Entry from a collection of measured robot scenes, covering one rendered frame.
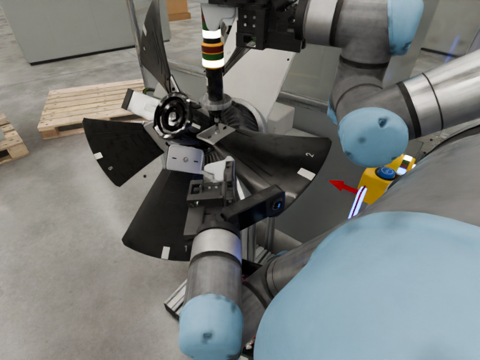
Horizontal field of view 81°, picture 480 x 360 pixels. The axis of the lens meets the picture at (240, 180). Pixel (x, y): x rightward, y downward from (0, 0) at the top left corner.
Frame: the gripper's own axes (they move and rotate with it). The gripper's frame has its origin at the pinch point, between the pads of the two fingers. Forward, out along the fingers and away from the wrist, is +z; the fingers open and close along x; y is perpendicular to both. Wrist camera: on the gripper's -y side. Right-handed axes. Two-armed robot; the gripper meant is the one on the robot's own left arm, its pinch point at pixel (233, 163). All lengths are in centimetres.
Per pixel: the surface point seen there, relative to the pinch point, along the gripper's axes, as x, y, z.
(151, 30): -19.7, 20.7, 37.7
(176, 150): 2.3, 14.8, 10.9
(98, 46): 77, 265, 497
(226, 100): -9.4, 0.6, 10.8
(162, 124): -3.5, 17.2, 13.8
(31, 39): 43, 339, 439
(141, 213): 13.3, 24.5, 0.8
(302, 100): 22, -28, 74
